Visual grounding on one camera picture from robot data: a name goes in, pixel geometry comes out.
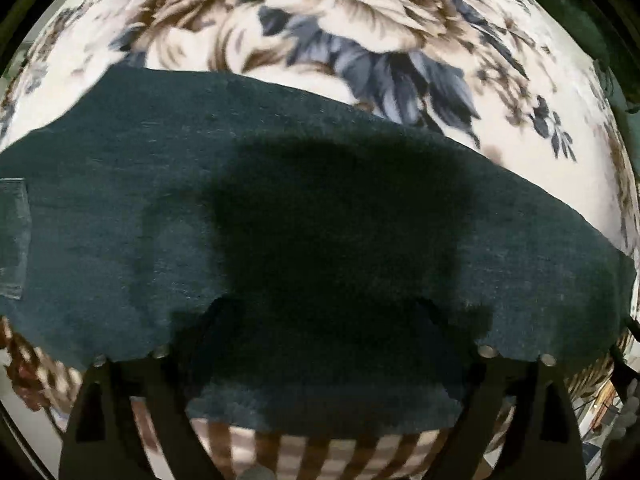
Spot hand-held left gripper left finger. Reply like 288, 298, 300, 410
58, 296, 236, 480

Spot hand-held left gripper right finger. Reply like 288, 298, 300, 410
420, 296, 587, 480

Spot dark blue denim pants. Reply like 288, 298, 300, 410
0, 64, 638, 433

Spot floral printed blanket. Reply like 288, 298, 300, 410
0, 0, 640, 480

